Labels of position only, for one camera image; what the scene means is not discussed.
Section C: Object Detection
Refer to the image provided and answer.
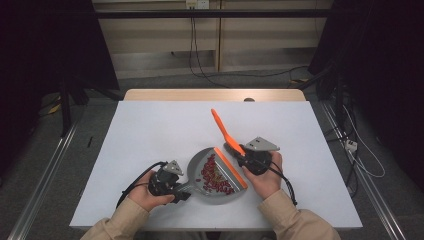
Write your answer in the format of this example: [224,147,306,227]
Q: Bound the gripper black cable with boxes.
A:
[269,161,299,207]
[115,161,168,210]

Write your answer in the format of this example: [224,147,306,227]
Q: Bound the orange hand brush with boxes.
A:
[210,108,248,158]

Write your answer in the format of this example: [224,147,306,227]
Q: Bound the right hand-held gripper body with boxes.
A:
[238,136,281,176]

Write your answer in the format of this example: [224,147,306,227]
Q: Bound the black horizontal bar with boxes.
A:
[94,9,334,20]

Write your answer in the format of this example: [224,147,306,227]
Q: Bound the red and green beans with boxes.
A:
[195,153,236,196]

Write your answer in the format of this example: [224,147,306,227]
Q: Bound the white cable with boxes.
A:
[342,104,386,179]

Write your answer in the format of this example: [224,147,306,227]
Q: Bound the black curtain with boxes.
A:
[0,0,120,174]
[308,0,424,193]

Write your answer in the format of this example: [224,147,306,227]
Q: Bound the metal floor rail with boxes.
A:
[319,99,408,240]
[8,122,80,240]

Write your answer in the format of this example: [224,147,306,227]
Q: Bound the white wall socket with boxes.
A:
[185,0,210,10]

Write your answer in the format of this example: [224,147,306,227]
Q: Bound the black floor cables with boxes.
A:
[328,109,360,198]

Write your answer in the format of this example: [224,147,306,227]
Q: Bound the grey dustpan with orange lip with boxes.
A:
[173,146,250,206]

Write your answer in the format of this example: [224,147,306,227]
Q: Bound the black power cable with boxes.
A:
[188,8,232,89]

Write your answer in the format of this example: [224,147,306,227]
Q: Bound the white power adapter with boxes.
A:
[344,139,359,153]

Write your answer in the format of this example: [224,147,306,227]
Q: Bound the person's right hand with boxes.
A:
[242,151,284,201]

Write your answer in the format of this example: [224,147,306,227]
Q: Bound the person's left hand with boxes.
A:
[128,170,175,212]

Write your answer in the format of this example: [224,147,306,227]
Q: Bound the black metal stand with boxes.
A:
[298,64,348,134]
[58,74,124,138]

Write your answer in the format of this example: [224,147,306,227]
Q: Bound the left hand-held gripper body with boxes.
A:
[148,160,185,198]

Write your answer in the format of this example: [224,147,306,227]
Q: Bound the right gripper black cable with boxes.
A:
[269,161,299,207]

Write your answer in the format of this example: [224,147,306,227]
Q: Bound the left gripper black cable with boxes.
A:
[115,161,168,210]

